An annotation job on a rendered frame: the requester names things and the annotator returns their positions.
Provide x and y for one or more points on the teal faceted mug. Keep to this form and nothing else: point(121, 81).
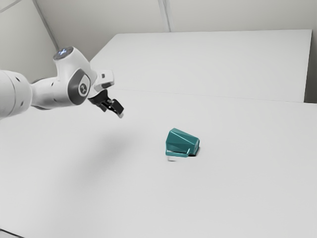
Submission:
point(182, 143)

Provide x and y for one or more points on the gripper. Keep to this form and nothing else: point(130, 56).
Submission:
point(99, 97)

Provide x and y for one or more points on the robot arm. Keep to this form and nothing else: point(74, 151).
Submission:
point(44, 91)

